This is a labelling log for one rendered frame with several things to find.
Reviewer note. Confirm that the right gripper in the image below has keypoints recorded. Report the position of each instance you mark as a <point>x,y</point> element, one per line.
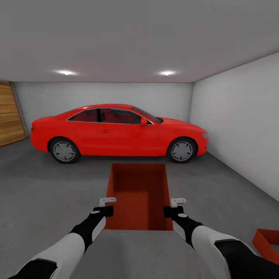
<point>168,211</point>

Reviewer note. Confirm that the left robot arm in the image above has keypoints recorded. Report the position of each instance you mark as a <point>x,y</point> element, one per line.
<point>60,260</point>

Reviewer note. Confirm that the garage door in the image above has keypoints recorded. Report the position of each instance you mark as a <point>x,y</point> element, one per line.
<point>11,129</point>

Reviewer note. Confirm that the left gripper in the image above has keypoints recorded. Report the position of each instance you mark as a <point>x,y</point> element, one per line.
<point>109,210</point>

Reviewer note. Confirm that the storage box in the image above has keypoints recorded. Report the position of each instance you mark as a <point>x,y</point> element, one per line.
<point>141,192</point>
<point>263,240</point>

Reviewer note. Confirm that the car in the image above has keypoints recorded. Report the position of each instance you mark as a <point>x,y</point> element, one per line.
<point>116,130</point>

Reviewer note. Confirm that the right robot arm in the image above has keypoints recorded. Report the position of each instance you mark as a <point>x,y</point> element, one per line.
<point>225,255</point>

